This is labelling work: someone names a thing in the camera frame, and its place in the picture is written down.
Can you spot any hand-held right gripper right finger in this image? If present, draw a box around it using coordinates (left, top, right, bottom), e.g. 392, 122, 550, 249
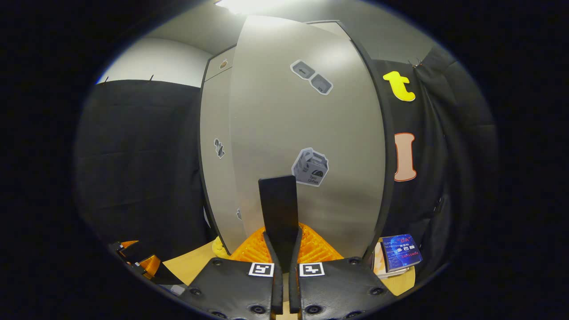
289, 224, 397, 320

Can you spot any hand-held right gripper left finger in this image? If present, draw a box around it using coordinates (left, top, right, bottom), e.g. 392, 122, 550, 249
178, 226, 284, 320

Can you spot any grey cabinet door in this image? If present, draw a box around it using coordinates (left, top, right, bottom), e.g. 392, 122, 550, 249
229, 16, 386, 263
199, 71, 247, 255

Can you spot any grey double-door shoe cabinet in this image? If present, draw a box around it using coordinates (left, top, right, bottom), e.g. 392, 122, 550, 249
198, 16, 396, 263

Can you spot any yellow smiley toy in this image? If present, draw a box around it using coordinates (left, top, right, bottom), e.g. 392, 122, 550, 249
212, 236, 232, 259

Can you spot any tan book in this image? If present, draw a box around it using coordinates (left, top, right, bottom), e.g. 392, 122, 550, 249
373, 242, 388, 275

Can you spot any blue book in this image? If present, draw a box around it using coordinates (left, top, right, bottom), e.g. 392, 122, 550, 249
381, 234, 423, 272

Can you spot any black backdrop cloth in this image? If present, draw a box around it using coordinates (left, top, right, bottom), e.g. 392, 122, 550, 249
73, 44, 498, 285

